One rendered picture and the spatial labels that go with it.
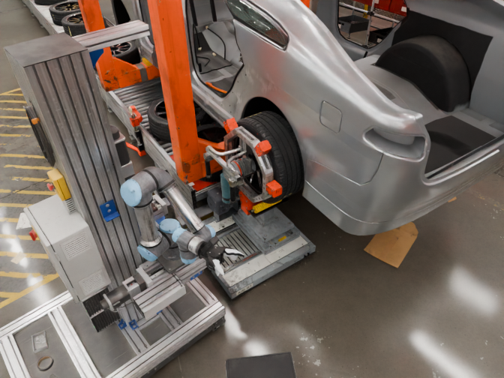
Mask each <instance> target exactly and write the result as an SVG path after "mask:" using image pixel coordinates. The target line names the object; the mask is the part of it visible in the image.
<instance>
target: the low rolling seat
mask: <svg viewBox="0 0 504 378"><path fill-rule="evenodd" d="M225 362H226V378H296V371H295V367H294V363H293V356H292V353H291V352H280V353H273V354H267V355H255V356H248V357H241V358H229V359H227V360H226V361H225Z"/></svg>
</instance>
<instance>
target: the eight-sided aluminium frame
mask: <svg viewBox="0 0 504 378"><path fill-rule="evenodd" d="M237 136H238V137H239V138H241V139H242V140H243V141H244V142H246V143H247V144H248V145H249V146H250V147H251V148H252V150H253V153H254V155H255V158H256V160H257V162H258V164H259V167H260V169H261V171H262V194H260V195H258V194H257V193H256V192H255V191H254V190H253V189H252V188H251V187H249V186H248V185H247V184H246V183H245V181H244V179H243V183H242V184H239V185H237V188H238V189H240V191H241V192H242V193H243V194H244V195H245V196H246V197H247V198H248V199H249V200H250V201H251V202H252V203H256V202H259V201H262V200H266V199H268V198H269V197H271V195H270V194H268V193H267V192H266V184H267V183H269V182H271V181H273V175H274V174H273V170H272V167H271V165H270V163H269V160H268V158H267V157H266V154H264V155H263V156H261V157H258V155H257V153H256V151H255V150H254V148H255V146H256V145H257V144H258V143H260V141H259V140H258V139H257V138H256V137H255V136H253V135H252V134H251V133H249V132H248V131H247V130H246V129H245V128H244V127H242V126H241V127H237V128H235V129H233V130H232V131H231V132H229V133H228V134H227V135H226V136H225V137H224V147H225V152H227V151H230V150H233V149H234V138H236V137H237ZM232 156H234V153H233V154H228V155H225V160H226V162H227V161H228V159H230V158H231V157H232ZM263 162H264V163H263ZM264 164H265V165H264Z"/></svg>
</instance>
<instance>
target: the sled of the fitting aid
mask: <svg viewBox="0 0 504 378"><path fill-rule="evenodd" d="M232 219H233V220H234V221H235V222H236V224H237V225H238V226H239V227H240V228H241V229H242V230H243V232H244V233H245V234H246V235H247V236H248V237H249V238H250V240H251V241H252V242H253V243H254V244H255V245H256V246H257V247H258V248H259V249H260V250H261V251H262V252H263V254H264V255H267V254H270V253H271V252H272V251H275V250H277V249H278V248H280V247H282V246H284V245H286V244H287V243H289V242H291V241H293V240H295V239H297V238H298V237H300V230H299V229H298V228H297V227H296V226H295V225H294V227H293V228H292V229H290V230H288V231H286V232H284V233H282V234H280V235H278V236H277V237H275V238H273V239H271V240H269V241H267V242H264V241H263V240H262V239H261V238H260V237H259V236H258V235H257V234H256V233H255V232H254V231H253V230H252V229H251V228H250V227H249V226H248V224H247V223H246V222H245V221H244V220H243V219H242V218H241V217H240V216H239V213H238V211H236V212H233V213H232Z"/></svg>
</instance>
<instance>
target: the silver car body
mask: <svg viewBox="0 0 504 378"><path fill-rule="evenodd" d="M110 1H111V5H112V11H113V15H114V17H115V23H116V25H121V24H124V23H129V22H133V21H136V20H140V21H142V22H144V23H146V24H148V25H149V30H150V35H148V36H145V37H141V38H138V39H135V40H132V42H133V44H134V46H135V47H136V48H139V49H140V53H141V55H142V56H143V57H144V58H145V59H147V60H148V61H149V62H150V63H151V64H153V61H152V53H153V46H154V44H155V41H154V36H153V31H152V24H151V19H150V14H149V6H148V1H147V0H110ZM181 2H182V9H183V15H184V27H185V34H186V41H187V53H188V60H189V66H190V78H191V85H192V92H193V100H194V101H195V102H196V103H197V104H198V105H199V106H200V107H201V108H202V109H203V110H204V111H205V112H207V113H208V114H209V115H210V116H211V117H212V118H213V119H214V120H215V121H216V122H217V123H218V124H220V125H221V126H222V127H223V128H224V129H225V127H224V125H223V122H225V121H226V120H227V119H231V118H233V117H234V118H235V120H236V121H238V120H240V115H241V112H242V108H243V106H244V105H245V102H246V101H247V100H248V99H249V98H251V97H253V96H256V95H260V96H263V97H266V98H268V99H269V100H271V101H273V102H274V103H275V104H276V105H277V106H278V107H279V108H280V110H281V111H282V112H283V114H284V115H285V116H286V118H287V119H288V121H289V123H290V124H291V126H292V129H293V130H294V132H295V135H296V138H297V140H298V144H299V146H300V149H301V154H302V158H303V162H304V193H303V195H302V196H303V197H304V198H305V199H306V200H308V201H309V202H310V203H311V204H312V205H313V206H315V207H316V208H317V209H318V210H320V211H321V212H322V213H323V214H324V215H325V216H326V217H327V218H328V219H329V220H331V221H332V222H333V223H334V224H336V225H337V226H338V227H339V228H341V229H342V230H343V231H344V232H346V233H349V234H351V235H356V236H370V235H375V234H379V233H384V232H387V231H389V230H393V229H395V228H398V227H401V226H403V225H405V224H408V223H409V222H411V221H414V220H415V219H417V218H420V217H421V216H423V215H426V214H427V213H428V212H431V211H433V210H434V209H436V208H438V207H439V206H441V205H442V204H444V203H446V202H448V201H449V200H451V199H452V198H454V197H456V196H457V195H459V194H461V193H462V192H464V191H465V190H467V189H469V188H471V187H472V186H473V185H475V184H477V183H478V182H480V181H481V180H483V179H485V178H486V177H488V176H489V175H490V174H492V173H494V172H495V171H497V170H498V169H499V168H500V167H502V166H503V165H504V1H501V0H404V2H405V4H406V16H405V17H404V18H403V19H402V20H401V21H400V22H399V23H398V24H397V25H396V26H395V27H394V28H393V29H392V30H391V31H390V32H389V33H388V34H387V36H386V37H385V38H384V39H383V40H381V41H380V42H379V43H378V44H376V45H375V46H372V47H369V48H367V47H365V46H362V45H360V44H358V43H355V42H353V41H351V40H348V39H346V38H345V37H344V36H343V35H342V34H341V31H340V28H339V4H340V0H319V1H318V6H317V10H316V15H315V14H314V13H313V12H312V11H311V10H310V9H309V8H308V7H307V6H306V5H305V4H303V3H302V2H301V1H300V0H181Z"/></svg>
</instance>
